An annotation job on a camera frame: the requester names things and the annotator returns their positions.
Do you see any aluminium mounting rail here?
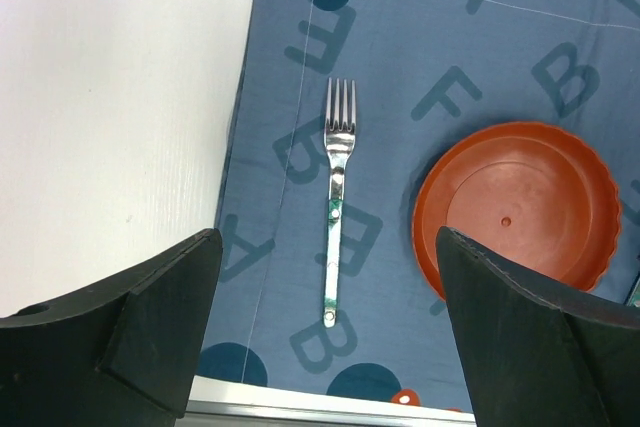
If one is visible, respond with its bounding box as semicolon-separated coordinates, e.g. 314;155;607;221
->
187;376;475;426

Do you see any red plastic plate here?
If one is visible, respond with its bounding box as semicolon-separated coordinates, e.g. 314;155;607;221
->
411;121;622;297

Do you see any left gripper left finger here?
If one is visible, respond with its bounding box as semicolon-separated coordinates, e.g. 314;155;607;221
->
1;229;222;426

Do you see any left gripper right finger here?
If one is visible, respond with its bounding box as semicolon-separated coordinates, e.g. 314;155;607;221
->
436;227;639;426

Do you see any blue letter-print cloth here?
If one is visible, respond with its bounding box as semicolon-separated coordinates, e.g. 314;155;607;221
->
197;0;639;411

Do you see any green-handled fork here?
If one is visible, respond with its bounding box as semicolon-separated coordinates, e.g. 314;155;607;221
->
323;78;357;328

